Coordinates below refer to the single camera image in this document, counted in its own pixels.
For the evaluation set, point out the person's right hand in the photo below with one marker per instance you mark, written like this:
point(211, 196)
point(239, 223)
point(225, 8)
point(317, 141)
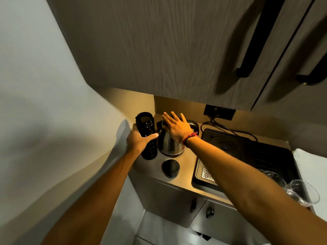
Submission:
point(178, 130)

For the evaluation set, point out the person's left hand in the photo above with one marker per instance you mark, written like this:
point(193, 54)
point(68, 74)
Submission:
point(135, 142)

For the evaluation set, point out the person's right middle finger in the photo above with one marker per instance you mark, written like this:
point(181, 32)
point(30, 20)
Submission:
point(175, 116)

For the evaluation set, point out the person's left thumb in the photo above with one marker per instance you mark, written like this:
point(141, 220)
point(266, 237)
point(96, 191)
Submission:
point(151, 137)

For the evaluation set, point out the black insulated flask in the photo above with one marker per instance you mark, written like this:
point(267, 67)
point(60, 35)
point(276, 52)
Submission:
point(146, 125)

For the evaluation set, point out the person's right forearm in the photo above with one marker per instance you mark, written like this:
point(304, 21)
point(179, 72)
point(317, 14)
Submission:
point(245, 191)

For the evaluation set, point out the person's left forearm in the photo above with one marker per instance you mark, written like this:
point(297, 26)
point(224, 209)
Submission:
point(102, 196)

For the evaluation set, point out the stainless steel electric kettle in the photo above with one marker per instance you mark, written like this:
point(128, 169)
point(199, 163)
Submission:
point(168, 146)

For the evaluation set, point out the red thread wristband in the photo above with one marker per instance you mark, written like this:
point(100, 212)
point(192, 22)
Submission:
point(188, 137)

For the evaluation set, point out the black round flask cap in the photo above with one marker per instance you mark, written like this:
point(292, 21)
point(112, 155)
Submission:
point(170, 168)

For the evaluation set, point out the dark rimmed drain tray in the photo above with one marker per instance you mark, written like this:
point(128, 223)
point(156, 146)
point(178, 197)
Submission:
point(197, 177)

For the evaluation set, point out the grey lower cabinet door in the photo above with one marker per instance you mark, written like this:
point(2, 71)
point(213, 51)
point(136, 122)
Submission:
point(230, 224)
point(163, 199)

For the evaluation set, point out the perforated steel grate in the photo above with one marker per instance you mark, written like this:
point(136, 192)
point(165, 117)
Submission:
point(207, 174)

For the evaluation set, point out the wide wooden upper cabinet door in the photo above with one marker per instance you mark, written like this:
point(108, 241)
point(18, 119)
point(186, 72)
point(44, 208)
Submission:
point(153, 43)

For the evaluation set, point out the small black cabinet knob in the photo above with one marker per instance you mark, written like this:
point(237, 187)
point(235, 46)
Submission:
point(193, 206)
point(210, 213)

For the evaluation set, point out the black induction cooktop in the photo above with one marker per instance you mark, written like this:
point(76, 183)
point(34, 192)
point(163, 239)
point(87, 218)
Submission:
point(255, 153)

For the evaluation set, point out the clear drinking glass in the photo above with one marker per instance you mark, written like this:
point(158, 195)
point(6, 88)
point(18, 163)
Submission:
point(274, 177)
point(304, 192)

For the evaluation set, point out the narrow wooden upper cabinet door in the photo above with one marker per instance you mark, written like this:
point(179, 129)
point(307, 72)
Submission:
point(296, 99)

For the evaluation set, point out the black wall socket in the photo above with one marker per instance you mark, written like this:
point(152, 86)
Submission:
point(219, 112)

